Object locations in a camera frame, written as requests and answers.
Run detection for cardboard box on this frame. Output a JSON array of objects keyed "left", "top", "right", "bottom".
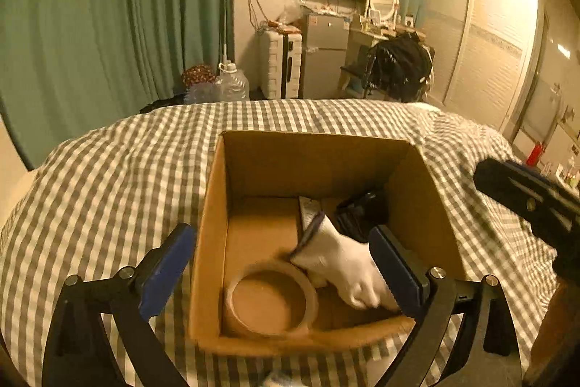
[{"left": 188, "top": 130, "right": 467, "bottom": 357}]

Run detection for white cable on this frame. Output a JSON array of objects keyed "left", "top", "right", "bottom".
[{"left": 246, "top": 0, "right": 269, "bottom": 29}]

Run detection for silver packet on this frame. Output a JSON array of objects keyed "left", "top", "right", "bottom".
[{"left": 298, "top": 195, "right": 324, "bottom": 243}]

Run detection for clear plastic bag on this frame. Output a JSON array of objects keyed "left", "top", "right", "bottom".
[{"left": 274, "top": 1, "right": 302, "bottom": 27}]

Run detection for silver small fridge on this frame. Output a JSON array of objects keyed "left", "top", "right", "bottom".
[{"left": 299, "top": 13, "right": 352, "bottom": 100}]

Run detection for wide green curtain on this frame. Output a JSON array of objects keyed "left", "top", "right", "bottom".
[{"left": 0, "top": 0, "right": 236, "bottom": 170}]

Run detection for wooden vanity desk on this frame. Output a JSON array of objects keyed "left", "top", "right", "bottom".
[{"left": 337, "top": 26, "right": 427, "bottom": 98}]

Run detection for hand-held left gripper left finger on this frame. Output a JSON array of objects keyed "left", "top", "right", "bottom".
[{"left": 43, "top": 224, "right": 196, "bottom": 387}]

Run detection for brown packing tape roll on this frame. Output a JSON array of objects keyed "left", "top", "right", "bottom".
[{"left": 225, "top": 260, "right": 319, "bottom": 339}]

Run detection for red fire extinguisher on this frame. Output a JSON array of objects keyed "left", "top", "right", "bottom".
[{"left": 526, "top": 142, "right": 544, "bottom": 167}]

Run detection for white sliding door wardrobe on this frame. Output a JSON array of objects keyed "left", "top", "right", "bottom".
[{"left": 423, "top": 0, "right": 544, "bottom": 134}]

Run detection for black object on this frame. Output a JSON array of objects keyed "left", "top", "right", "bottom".
[{"left": 335, "top": 190, "right": 390, "bottom": 243}]

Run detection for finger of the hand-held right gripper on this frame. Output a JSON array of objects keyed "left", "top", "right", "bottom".
[{"left": 473, "top": 158, "right": 580, "bottom": 254}]

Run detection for white suitcase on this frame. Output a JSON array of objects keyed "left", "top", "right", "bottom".
[{"left": 258, "top": 29, "right": 303, "bottom": 100}]

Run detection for large clear water bottle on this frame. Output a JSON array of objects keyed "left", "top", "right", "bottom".
[{"left": 214, "top": 61, "right": 251, "bottom": 102}]

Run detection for black bag on chair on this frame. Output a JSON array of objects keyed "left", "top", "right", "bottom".
[{"left": 365, "top": 32, "right": 433, "bottom": 102}]

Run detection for red patterned bag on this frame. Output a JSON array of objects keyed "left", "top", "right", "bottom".
[{"left": 182, "top": 64, "right": 216, "bottom": 91}]

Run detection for grey white checkered blanket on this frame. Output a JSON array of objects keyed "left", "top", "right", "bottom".
[{"left": 0, "top": 99, "right": 560, "bottom": 387}]

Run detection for white sock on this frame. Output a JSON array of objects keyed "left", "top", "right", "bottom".
[{"left": 290, "top": 210, "right": 402, "bottom": 310}]

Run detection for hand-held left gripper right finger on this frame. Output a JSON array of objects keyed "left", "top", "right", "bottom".
[{"left": 368, "top": 225, "right": 522, "bottom": 387}]

